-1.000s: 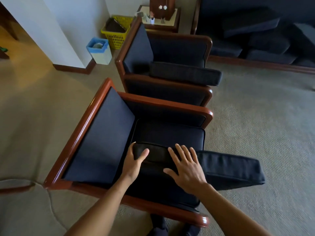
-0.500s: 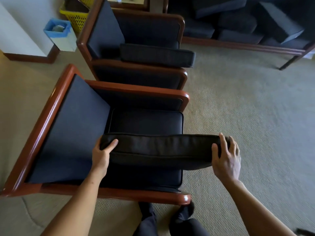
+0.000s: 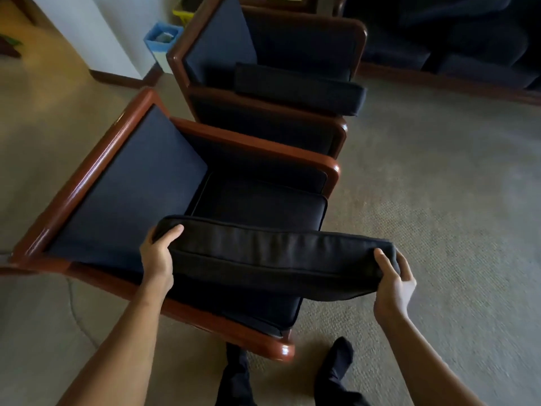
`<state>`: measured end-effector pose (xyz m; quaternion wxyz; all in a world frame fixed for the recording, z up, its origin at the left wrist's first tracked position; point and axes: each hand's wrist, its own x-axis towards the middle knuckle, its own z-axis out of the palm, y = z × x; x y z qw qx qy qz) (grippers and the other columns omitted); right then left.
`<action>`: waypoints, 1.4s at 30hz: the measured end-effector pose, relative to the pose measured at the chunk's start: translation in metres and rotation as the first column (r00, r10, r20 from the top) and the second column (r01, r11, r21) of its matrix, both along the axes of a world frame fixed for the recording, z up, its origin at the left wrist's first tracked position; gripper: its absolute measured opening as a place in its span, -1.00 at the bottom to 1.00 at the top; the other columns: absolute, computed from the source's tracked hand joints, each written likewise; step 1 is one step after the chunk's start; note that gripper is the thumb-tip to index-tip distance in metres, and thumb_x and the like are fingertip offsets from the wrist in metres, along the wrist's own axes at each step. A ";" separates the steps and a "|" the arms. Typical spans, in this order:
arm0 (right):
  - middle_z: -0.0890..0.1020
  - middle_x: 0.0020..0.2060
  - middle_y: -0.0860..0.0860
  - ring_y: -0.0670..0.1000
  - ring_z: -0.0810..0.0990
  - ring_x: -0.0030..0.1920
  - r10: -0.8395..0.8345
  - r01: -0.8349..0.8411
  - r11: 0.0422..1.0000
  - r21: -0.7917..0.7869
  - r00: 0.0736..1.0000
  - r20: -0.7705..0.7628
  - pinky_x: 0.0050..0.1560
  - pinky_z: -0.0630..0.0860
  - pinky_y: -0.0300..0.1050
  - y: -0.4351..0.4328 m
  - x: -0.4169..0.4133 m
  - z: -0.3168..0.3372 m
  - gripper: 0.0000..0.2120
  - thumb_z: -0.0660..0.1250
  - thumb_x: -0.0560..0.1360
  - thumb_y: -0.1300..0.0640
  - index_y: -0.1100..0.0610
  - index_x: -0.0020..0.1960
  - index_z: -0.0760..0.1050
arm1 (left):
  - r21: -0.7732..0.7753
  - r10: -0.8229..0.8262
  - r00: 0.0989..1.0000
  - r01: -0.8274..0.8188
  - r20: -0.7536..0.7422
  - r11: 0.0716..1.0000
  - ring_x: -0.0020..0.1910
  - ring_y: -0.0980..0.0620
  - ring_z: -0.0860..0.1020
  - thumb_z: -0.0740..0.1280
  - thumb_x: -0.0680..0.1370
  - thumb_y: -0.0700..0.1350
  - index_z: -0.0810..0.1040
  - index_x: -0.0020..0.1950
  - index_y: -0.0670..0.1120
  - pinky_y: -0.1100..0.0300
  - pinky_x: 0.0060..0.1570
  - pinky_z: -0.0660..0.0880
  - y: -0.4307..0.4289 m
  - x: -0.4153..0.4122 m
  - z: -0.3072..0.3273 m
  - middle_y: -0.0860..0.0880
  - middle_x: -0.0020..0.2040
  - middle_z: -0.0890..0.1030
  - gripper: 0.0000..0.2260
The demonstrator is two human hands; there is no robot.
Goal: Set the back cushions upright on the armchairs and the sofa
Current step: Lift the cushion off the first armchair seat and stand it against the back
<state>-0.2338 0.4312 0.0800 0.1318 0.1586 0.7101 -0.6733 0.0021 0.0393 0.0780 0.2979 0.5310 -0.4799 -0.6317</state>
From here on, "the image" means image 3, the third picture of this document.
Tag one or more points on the person's left forearm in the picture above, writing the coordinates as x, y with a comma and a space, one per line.
120, 350

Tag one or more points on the person's right thumb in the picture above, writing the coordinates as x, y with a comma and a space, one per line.
383, 261

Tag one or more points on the wooden armchair with navy upholstery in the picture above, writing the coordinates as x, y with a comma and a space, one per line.
177, 198
270, 67

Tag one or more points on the person's right forearm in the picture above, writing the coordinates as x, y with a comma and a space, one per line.
427, 363

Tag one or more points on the person's left hand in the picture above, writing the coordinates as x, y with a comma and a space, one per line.
155, 260

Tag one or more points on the yellow waste bin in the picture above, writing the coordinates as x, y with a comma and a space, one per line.
184, 12

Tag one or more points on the person's left thumb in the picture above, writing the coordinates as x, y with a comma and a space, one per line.
171, 235

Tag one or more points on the person's right hand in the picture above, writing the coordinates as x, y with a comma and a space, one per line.
393, 287

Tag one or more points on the person's leg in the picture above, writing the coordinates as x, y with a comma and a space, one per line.
236, 376
336, 372

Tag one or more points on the person's left leg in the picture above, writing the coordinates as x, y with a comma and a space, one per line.
236, 376

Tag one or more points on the person's right leg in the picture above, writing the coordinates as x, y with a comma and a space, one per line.
336, 372

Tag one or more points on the dark navy seat cushion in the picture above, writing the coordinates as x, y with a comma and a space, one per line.
279, 257
298, 88

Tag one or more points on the blue waste bin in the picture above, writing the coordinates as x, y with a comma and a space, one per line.
162, 44

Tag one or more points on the dark navy sofa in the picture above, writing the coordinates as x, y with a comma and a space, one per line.
443, 35

